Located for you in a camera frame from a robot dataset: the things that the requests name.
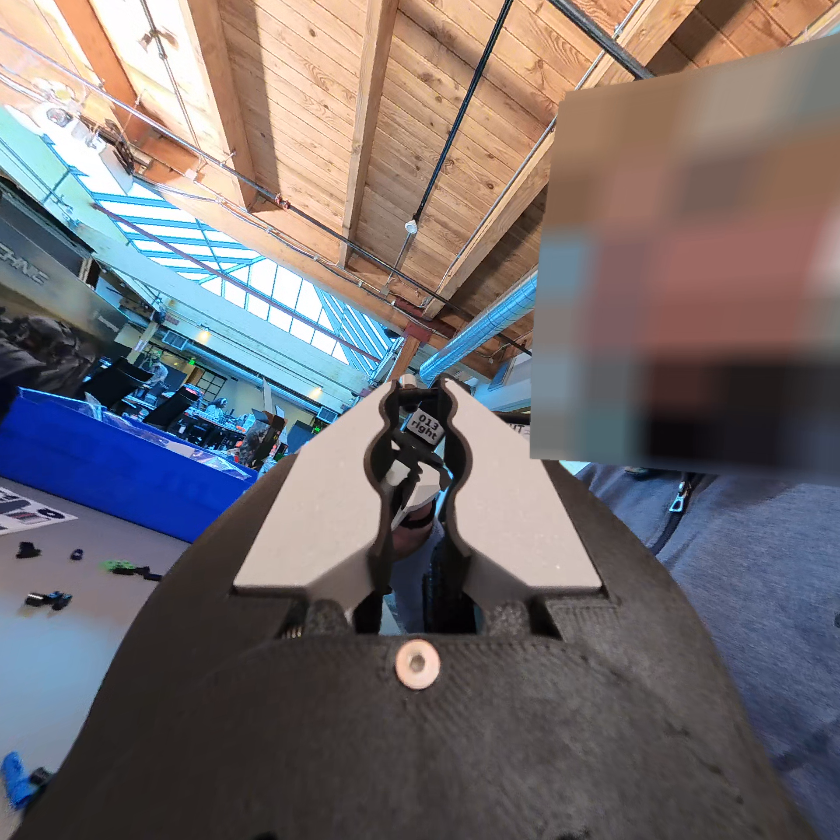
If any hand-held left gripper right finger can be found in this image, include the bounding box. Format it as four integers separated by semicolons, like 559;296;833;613
437;376;602;622

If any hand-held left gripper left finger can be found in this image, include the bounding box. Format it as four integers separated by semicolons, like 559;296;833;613
233;381;399;629

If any green black lego piece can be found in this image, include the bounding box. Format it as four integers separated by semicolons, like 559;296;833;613
100;556;163;584

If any lego sticker sheet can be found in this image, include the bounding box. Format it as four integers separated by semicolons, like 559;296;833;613
0;487;79;538

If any blue black lego axle assembly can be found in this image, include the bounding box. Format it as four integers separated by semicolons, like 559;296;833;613
0;751;55;812

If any person's right hand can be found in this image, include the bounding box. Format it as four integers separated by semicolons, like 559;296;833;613
391;525;434;560

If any black chair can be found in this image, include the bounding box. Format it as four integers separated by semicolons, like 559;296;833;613
143;386;199;433
75;357;156;413

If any skylight window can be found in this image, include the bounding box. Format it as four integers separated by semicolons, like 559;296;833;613
92;190;395;365

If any blue storage bin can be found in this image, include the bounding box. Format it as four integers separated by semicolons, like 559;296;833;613
0;387;260;544

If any person's blue sweater torso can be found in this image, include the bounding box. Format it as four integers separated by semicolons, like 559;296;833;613
577;459;840;840

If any dark cloth bundle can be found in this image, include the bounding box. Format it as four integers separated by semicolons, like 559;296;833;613
0;307;98;421

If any black ceiling pipe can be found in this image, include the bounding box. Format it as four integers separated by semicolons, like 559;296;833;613
413;0;517;232

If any silver ventilation duct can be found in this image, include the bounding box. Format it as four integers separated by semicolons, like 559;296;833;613
419;271;540;389

